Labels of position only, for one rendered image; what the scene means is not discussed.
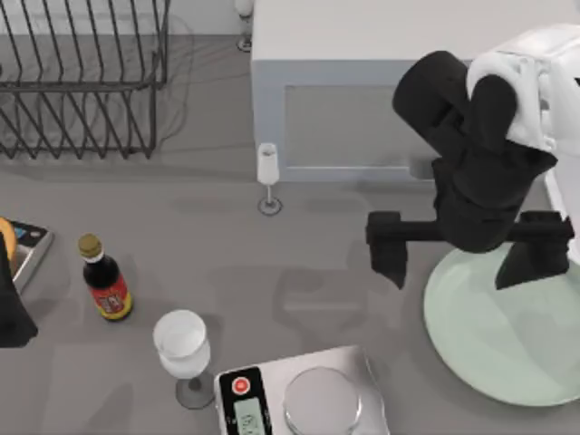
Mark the pale green plate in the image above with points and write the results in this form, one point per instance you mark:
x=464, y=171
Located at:
x=498, y=344

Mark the white wine glass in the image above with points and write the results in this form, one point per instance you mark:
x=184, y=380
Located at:
x=181, y=344

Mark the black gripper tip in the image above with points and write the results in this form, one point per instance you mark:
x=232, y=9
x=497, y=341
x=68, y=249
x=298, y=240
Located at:
x=11, y=308

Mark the white champagne flute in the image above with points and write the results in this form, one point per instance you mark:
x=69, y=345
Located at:
x=267, y=167

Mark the dark sauce bottle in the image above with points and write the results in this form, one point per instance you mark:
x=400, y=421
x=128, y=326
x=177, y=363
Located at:
x=106, y=285

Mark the yellow orange fruit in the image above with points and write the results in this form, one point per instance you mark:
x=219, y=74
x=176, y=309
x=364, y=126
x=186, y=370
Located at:
x=8, y=235

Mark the silver kitchen scale round pan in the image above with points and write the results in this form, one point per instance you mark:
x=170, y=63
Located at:
x=317, y=394

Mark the white stemmed glass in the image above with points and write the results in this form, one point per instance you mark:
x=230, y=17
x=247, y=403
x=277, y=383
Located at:
x=245, y=18

